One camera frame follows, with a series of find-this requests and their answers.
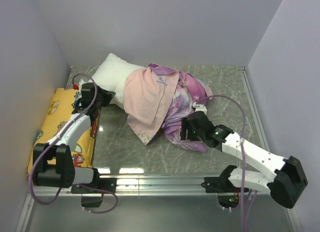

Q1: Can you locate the white pillow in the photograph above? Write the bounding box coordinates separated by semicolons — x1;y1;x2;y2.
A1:
92;53;144;109

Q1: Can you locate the yellow car-print pillow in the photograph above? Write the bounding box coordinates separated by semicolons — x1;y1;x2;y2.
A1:
34;88;99;168

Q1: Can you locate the aluminium front rail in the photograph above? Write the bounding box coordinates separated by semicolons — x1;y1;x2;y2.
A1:
27;173;276;197

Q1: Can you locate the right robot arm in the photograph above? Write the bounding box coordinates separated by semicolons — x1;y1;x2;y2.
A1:
180;111;308;208

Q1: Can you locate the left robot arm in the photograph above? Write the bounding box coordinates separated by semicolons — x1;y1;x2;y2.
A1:
29;82;115;193

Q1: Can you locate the purple princess pillowcase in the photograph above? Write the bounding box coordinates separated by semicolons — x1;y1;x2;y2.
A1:
123;64;213;153

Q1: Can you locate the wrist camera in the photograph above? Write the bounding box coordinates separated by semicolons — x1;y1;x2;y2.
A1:
72;79;86;92
192;103;208;115

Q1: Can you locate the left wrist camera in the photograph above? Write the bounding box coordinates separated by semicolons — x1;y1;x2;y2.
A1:
72;79;86;92

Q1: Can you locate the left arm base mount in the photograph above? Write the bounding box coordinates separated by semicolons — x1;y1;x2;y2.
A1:
70;178;119;214

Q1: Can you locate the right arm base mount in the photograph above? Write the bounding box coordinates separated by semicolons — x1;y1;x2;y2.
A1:
201;177;241;211

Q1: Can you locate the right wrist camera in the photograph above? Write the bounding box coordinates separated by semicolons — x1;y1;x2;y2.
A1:
192;103;208;115

